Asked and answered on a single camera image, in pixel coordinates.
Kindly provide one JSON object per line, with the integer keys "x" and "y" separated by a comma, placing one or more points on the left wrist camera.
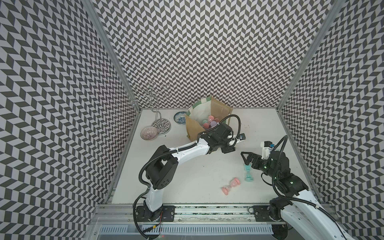
{"x": 240, "y": 138}

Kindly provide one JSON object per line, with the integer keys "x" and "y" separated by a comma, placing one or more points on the metal base rail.
{"x": 186, "y": 214}

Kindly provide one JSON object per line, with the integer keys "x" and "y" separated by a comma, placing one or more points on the pink hourglass front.
{"x": 234, "y": 183}

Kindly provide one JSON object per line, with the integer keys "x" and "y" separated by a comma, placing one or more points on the pink glass bowl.
{"x": 149, "y": 133}

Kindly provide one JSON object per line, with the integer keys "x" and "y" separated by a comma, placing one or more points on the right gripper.
{"x": 257, "y": 157}

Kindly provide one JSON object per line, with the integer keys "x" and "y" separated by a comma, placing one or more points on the purple hourglass small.
{"x": 213, "y": 124}

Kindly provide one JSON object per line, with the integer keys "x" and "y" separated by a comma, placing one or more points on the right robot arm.
{"x": 295, "y": 203}

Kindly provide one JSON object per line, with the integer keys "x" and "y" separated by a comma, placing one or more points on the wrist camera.
{"x": 240, "y": 138}
{"x": 267, "y": 147}

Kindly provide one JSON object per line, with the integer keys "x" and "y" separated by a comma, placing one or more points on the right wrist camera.
{"x": 267, "y": 147}

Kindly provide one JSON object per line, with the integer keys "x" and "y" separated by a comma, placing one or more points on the silver wire stand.
{"x": 153, "y": 97}

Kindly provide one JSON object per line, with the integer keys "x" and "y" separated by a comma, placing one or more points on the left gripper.
{"x": 229, "y": 148}

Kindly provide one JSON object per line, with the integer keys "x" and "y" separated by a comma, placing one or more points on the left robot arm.
{"x": 159, "y": 171}

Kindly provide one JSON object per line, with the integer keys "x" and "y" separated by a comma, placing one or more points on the pink hourglass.
{"x": 234, "y": 183}
{"x": 213, "y": 119}

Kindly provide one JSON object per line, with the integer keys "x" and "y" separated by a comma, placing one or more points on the green canvas Christmas bag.
{"x": 201, "y": 111}

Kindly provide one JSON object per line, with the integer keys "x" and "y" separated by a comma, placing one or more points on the blue white ceramic bowl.
{"x": 180, "y": 118}

